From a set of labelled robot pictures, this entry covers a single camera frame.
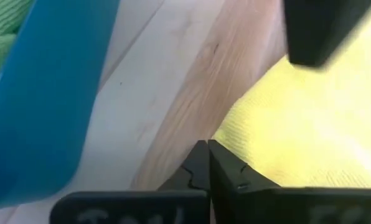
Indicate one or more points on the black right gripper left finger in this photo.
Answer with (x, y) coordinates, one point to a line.
(142, 208)

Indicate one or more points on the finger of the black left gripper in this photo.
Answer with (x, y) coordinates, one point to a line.
(316, 31)

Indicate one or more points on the yellow microfiber towel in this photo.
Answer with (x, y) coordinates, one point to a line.
(313, 130)

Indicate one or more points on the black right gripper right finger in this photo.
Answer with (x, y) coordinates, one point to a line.
(282, 208)

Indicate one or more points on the teal plastic bin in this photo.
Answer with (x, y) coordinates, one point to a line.
(42, 109)

